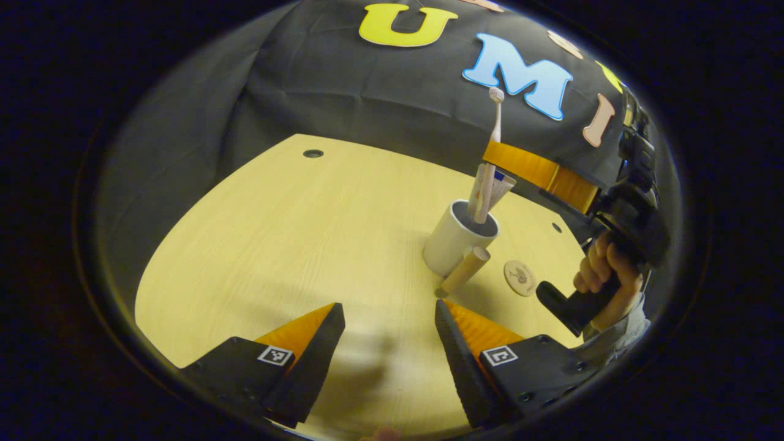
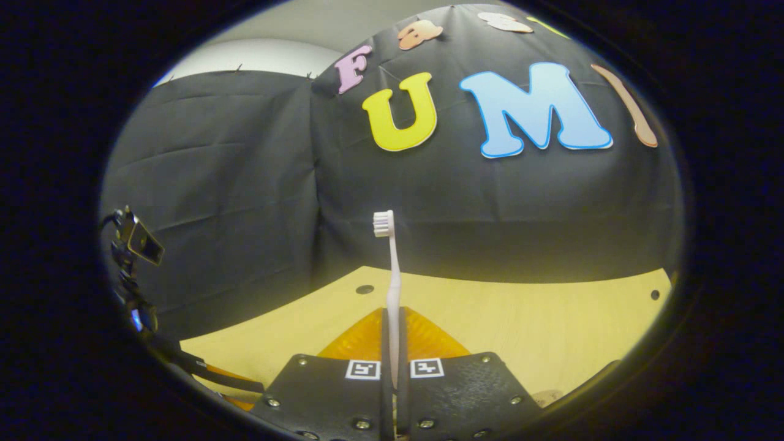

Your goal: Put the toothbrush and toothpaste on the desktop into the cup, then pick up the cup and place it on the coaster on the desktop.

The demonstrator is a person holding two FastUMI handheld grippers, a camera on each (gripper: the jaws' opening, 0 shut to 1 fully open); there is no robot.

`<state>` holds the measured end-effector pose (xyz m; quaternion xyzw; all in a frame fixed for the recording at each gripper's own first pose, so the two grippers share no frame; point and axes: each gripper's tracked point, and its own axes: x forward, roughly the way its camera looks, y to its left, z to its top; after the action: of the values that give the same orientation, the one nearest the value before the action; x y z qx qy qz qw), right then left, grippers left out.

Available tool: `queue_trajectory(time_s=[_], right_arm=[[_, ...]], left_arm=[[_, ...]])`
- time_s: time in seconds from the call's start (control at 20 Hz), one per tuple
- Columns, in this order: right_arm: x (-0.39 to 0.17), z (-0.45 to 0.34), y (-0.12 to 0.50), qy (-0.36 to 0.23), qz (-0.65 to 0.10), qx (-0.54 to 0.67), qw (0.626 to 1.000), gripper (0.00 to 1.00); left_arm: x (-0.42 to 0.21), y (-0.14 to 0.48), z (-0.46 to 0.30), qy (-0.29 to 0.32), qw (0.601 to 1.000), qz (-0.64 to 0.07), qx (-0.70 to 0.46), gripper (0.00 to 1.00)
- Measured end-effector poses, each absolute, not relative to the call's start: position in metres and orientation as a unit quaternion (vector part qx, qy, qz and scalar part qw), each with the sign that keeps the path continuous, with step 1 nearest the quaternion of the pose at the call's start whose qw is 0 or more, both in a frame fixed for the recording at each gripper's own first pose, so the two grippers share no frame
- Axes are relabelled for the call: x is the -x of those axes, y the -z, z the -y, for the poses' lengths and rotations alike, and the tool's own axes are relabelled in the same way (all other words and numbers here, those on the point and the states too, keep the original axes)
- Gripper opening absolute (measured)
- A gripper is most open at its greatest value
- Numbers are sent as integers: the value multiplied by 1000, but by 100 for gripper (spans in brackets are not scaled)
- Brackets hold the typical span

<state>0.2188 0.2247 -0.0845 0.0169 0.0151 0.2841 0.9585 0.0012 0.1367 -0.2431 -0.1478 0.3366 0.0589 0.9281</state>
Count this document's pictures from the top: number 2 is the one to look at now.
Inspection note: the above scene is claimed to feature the black backdrop cloth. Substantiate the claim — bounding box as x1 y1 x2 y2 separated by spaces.
101 3 684 341

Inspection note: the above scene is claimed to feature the pink toothbrush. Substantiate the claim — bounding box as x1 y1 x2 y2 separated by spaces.
372 210 402 393

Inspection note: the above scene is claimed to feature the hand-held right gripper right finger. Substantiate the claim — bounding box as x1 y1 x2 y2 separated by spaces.
397 306 543 441

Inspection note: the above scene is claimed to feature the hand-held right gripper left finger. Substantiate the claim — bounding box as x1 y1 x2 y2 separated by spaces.
250 306 394 441

